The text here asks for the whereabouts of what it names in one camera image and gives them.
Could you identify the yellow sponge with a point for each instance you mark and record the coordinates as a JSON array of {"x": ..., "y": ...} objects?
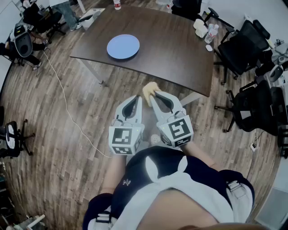
[{"x": 148, "y": 88}]

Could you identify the plain cream cup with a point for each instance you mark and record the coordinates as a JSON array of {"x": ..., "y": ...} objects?
[{"x": 198, "y": 23}]

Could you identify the big blue plate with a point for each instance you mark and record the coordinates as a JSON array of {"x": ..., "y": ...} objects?
[{"x": 123, "y": 47}]

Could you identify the navy and white shirt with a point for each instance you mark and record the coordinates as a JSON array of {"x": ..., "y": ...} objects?
[{"x": 135, "y": 179}]

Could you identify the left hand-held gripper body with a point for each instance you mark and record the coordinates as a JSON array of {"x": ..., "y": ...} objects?
[{"x": 121, "y": 137}]

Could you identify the white storage box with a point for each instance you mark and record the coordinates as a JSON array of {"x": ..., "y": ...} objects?
[{"x": 92, "y": 19}]

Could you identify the white earbuds case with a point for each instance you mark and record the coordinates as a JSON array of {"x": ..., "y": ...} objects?
[{"x": 209, "y": 47}]

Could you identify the grey shell seat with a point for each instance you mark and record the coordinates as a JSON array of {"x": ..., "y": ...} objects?
[{"x": 22, "y": 42}]

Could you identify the person's beige shoe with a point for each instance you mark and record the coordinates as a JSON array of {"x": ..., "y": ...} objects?
[{"x": 155, "y": 138}]

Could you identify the small blue label bottle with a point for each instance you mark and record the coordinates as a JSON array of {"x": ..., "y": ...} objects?
[{"x": 210, "y": 27}]

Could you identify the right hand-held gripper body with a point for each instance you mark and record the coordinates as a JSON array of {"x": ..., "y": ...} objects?
[{"x": 177, "y": 130}]

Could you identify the black chair with patterned seat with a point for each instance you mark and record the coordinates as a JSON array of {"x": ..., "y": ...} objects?
[{"x": 11, "y": 134}]

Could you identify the person's left forearm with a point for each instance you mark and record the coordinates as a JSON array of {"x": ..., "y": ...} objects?
[{"x": 113, "y": 170}]

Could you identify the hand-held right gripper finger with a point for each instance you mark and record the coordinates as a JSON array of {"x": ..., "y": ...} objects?
[
  {"x": 176, "y": 105},
  {"x": 158, "y": 114}
]

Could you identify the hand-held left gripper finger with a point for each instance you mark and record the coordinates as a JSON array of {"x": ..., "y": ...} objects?
[
  {"x": 139, "y": 112},
  {"x": 120, "y": 110}
]

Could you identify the red label water bottle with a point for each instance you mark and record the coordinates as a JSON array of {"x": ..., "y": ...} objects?
[{"x": 117, "y": 4}]

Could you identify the person's right forearm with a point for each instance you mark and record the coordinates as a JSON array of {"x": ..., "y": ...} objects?
[{"x": 198, "y": 155}]

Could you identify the white table leg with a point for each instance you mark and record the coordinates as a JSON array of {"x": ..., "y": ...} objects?
[
  {"x": 94, "y": 74},
  {"x": 191, "y": 97}
]

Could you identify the printed cream mug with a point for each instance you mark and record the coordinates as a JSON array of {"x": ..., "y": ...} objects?
[{"x": 201, "y": 31}]

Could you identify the white metal frame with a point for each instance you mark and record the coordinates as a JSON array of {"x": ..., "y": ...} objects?
[{"x": 36, "y": 221}]

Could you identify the large clear water bottle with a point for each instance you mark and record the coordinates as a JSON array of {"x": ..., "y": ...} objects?
[{"x": 211, "y": 36}]

